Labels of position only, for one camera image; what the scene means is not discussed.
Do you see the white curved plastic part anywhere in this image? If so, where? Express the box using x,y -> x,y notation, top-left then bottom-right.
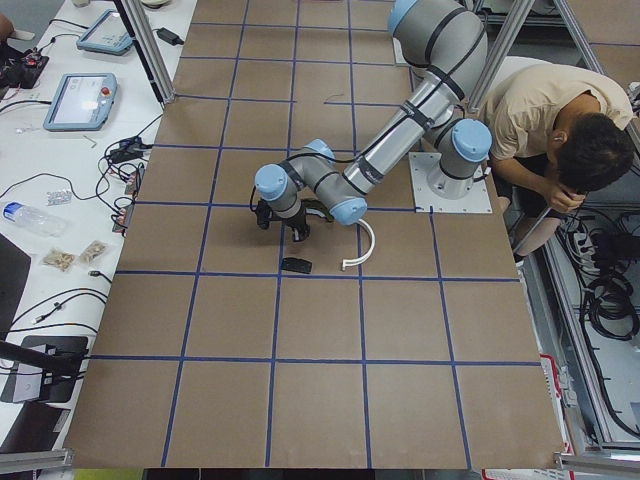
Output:
340,219 -> 377,271

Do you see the person in beige shirt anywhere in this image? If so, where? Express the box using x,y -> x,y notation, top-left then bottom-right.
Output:
478,63 -> 634,264

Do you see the plastic water bottle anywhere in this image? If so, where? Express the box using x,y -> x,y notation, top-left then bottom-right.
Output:
1,201 -> 68,237

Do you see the near teach pendant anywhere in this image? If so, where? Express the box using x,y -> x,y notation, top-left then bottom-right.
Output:
43,73 -> 118,132

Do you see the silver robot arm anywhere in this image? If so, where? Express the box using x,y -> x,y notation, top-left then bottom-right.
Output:
254,1 -> 492,242

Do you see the teach pendant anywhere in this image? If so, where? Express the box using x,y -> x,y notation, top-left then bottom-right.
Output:
43,73 -> 118,132
76,9 -> 132,56

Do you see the far teach pendant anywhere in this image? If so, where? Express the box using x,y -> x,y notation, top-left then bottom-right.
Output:
76,9 -> 132,56

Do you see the black power adapter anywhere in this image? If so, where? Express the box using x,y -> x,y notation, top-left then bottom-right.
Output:
108,140 -> 152,164

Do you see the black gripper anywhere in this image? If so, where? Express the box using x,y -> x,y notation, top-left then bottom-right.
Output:
272,199 -> 310,242

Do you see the green brake shoe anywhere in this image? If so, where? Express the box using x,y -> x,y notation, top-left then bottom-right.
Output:
301,198 -> 334,223

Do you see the aluminium frame post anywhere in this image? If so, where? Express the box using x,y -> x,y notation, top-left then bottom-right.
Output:
114,0 -> 175,105

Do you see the black monitor stand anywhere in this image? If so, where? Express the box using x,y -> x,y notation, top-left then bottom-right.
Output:
1,335 -> 89,404

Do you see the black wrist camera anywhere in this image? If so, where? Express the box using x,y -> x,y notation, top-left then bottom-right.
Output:
254,199 -> 272,230

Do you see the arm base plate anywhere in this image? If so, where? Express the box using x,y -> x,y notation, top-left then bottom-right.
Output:
409,152 -> 492,214

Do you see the black brake pad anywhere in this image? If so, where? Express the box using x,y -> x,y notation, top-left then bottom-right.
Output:
280,257 -> 313,275

